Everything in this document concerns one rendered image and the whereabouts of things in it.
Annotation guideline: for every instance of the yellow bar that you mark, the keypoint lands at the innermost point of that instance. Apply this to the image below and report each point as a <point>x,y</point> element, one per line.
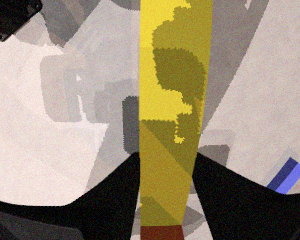
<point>174,53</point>

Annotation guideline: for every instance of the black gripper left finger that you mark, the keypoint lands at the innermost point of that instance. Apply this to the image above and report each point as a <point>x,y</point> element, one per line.
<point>105,213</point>

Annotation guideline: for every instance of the blue rectangular block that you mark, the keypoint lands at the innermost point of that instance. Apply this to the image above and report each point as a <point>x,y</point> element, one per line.
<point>286,178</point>

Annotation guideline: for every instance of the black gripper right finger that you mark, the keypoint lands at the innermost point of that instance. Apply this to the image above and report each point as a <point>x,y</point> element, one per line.
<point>238,209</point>

